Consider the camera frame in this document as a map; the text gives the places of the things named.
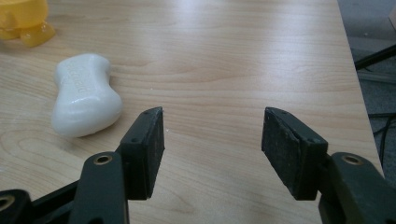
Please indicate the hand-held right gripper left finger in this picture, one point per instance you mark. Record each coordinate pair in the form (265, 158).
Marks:
(141, 155)

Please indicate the yellow plastic soap dish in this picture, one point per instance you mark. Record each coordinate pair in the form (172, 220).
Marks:
(21, 18)

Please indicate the white soap bar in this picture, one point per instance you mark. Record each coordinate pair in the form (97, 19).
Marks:
(85, 96)

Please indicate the black metal stand leg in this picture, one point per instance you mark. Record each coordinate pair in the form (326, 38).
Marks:
(375, 57)

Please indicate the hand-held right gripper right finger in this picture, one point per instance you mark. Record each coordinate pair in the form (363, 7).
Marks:
(299, 155)

